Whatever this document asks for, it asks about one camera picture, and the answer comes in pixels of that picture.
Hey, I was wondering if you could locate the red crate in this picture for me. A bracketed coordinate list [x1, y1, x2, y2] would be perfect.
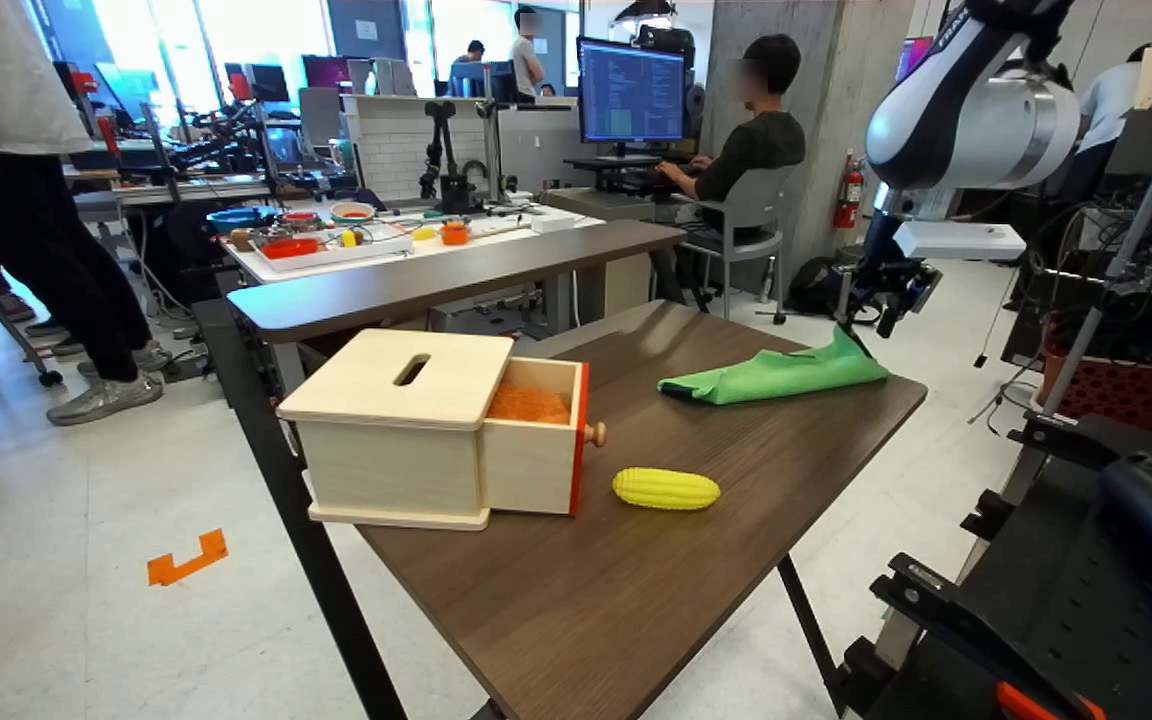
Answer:
[1055, 356, 1152, 427]

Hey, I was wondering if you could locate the black camera tripod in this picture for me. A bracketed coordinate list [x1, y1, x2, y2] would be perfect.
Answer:
[421, 100, 474, 212]

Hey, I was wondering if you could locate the seated person in black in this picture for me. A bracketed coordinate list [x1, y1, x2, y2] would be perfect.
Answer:
[653, 32, 810, 254]

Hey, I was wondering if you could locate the orange tape floor marker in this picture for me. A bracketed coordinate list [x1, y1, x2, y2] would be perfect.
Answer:
[148, 528, 229, 587]

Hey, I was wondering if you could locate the red front wooden drawer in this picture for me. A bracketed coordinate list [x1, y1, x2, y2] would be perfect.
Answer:
[482, 356, 610, 515]

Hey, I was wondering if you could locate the yellow oval toy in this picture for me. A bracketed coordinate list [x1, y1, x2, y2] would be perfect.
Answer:
[613, 469, 722, 511]

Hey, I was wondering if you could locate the standing person white shirt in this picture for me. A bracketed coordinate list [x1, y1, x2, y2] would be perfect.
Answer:
[0, 0, 165, 422]

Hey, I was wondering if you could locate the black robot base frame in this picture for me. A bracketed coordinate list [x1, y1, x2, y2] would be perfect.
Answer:
[840, 420, 1152, 720]

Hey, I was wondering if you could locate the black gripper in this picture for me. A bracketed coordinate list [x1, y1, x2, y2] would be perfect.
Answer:
[850, 259, 942, 334]

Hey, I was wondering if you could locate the black table leg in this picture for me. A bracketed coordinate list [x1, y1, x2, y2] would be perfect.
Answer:
[194, 301, 407, 720]

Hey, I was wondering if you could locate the red fire extinguisher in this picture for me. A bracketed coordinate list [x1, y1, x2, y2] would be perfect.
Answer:
[834, 153, 866, 232]

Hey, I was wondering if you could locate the green cloth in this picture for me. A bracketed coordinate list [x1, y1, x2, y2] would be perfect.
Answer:
[655, 328, 890, 409]

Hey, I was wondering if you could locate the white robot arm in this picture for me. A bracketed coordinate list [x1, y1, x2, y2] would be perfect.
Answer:
[836, 0, 1080, 334]

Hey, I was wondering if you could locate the wooden box with slot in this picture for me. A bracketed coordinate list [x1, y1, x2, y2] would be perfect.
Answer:
[282, 328, 514, 532]

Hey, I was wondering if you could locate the grey office chair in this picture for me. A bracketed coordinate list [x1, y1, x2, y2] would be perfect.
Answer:
[678, 163, 796, 307]

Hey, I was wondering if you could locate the white table with toys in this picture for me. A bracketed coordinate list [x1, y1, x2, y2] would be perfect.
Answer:
[214, 201, 596, 283]

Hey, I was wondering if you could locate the computer monitor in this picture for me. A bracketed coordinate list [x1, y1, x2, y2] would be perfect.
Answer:
[578, 41, 687, 143]

